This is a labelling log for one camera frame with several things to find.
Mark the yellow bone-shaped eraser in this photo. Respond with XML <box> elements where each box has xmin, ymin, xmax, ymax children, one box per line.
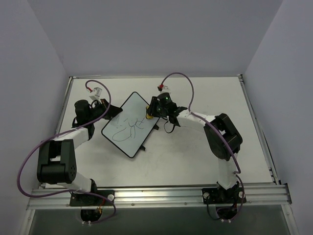
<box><xmin>145</xmin><ymin>105</ymin><xmax>154</xmax><ymax>119</ymax></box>

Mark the black framed whiteboard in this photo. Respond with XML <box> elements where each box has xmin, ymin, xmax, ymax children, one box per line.
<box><xmin>101</xmin><ymin>92</ymin><xmax>159</xmax><ymax>158</ymax></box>

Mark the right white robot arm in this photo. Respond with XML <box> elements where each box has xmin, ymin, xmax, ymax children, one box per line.
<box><xmin>146</xmin><ymin>93</ymin><xmax>243</xmax><ymax>202</ymax></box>

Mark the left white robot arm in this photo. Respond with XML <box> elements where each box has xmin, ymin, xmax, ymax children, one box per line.
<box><xmin>37</xmin><ymin>99</ymin><xmax>123</xmax><ymax>205</ymax></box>

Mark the whiteboard metal stand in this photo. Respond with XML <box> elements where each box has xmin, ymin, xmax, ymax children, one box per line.
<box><xmin>139</xmin><ymin>124</ymin><xmax>159</xmax><ymax>151</ymax></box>

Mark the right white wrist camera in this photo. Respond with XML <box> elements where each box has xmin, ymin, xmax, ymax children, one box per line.
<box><xmin>157</xmin><ymin>84</ymin><xmax>171</xmax><ymax>94</ymax></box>

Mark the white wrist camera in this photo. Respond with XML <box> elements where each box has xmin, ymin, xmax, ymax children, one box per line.
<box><xmin>89</xmin><ymin>87</ymin><xmax>102</xmax><ymax>101</ymax></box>
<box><xmin>157</xmin><ymin>84</ymin><xmax>171</xmax><ymax>94</ymax></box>

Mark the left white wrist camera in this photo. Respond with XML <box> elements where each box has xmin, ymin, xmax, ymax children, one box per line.
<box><xmin>89</xmin><ymin>87</ymin><xmax>102</xmax><ymax>101</ymax></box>

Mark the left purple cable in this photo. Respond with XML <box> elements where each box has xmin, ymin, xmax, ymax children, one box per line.
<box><xmin>16</xmin><ymin>80</ymin><xmax>117</xmax><ymax>224</ymax></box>

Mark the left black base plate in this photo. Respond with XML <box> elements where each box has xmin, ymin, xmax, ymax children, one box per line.
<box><xmin>69</xmin><ymin>189</ymin><xmax>115</xmax><ymax>207</ymax></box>

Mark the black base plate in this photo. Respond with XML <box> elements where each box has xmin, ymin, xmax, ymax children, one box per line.
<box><xmin>201</xmin><ymin>187</ymin><xmax>246</xmax><ymax>205</ymax></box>
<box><xmin>69</xmin><ymin>189</ymin><xmax>115</xmax><ymax>207</ymax></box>

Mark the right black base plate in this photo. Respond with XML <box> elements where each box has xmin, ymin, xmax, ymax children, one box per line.
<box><xmin>201</xmin><ymin>187</ymin><xmax>246</xmax><ymax>205</ymax></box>

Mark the right side aluminium rail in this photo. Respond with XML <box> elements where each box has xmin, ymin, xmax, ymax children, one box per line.
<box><xmin>238</xmin><ymin>74</ymin><xmax>281</xmax><ymax>185</ymax></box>

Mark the aluminium mounting rail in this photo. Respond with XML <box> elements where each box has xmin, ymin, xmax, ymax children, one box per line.
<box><xmin>27</xmin><ymin>184</ymin><xmax>291</xmax><ymax>210</ymax></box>

